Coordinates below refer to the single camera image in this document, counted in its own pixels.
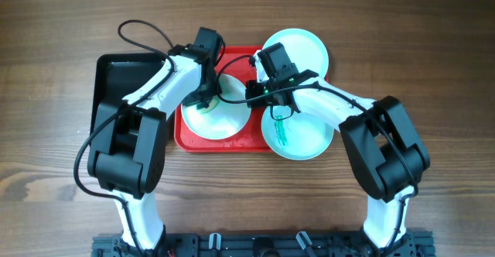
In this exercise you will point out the black aluminium base frame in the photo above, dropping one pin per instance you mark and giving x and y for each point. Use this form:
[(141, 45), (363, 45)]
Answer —
[(333, 244)]

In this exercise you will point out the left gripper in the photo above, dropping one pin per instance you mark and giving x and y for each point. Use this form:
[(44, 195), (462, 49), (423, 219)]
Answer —
[(189, 101)]

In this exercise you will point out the black rectangular tray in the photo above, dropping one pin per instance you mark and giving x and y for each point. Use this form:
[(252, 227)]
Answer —
[(120, 74)]

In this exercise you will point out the white round plate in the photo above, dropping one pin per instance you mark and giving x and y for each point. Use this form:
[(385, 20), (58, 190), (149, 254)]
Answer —
[(226, 119)]

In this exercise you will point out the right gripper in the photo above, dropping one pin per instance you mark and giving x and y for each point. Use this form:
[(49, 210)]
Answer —
[(251, 86)]

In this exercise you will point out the red plastic tray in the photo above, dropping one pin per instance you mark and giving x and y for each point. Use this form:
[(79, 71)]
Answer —
[(250, 138)]

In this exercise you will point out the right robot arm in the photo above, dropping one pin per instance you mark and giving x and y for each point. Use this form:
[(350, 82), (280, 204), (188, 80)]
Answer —
[(386, 154)]

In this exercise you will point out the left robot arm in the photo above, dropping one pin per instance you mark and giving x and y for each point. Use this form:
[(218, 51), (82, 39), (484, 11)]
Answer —
[(134, 95)]

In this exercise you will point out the light blue plate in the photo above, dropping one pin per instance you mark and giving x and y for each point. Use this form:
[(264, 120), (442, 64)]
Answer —
[(295, 136), (304, 48)]

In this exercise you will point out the green yellow sponge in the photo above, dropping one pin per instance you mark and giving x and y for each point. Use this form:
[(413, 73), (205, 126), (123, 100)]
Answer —
[(203, 107)]

